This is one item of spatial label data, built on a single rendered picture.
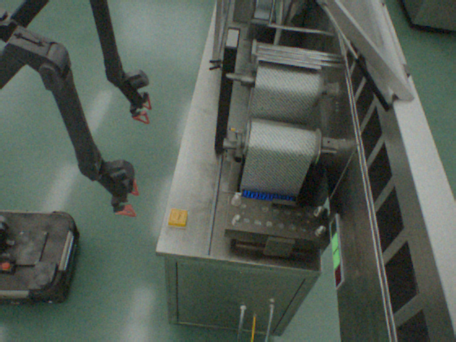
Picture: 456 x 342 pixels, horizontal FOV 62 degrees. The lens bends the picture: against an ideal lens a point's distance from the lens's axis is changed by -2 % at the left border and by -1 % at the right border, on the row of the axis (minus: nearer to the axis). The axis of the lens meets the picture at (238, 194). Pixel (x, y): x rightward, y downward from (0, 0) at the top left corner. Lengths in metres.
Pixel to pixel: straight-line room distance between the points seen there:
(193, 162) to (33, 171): 1.60
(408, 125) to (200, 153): 1.07
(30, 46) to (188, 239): 0.88
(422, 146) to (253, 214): 0.72
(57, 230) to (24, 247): 0.20
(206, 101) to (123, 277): 1.18
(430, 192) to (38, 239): 2.05
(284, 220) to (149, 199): 1.49
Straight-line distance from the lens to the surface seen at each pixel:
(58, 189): 2.97
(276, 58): 1.50
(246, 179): 1.50
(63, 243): 2.40
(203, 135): 1.93
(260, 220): 1.47
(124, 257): 2.56
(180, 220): 1.57
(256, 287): 1.72
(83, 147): 1.24
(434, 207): 0.87
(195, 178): 1.73
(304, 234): 1.48
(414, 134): 1.01
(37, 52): 1.05
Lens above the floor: 2.23
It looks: 52 degrees down
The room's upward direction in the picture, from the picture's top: 11 degrees clockwise
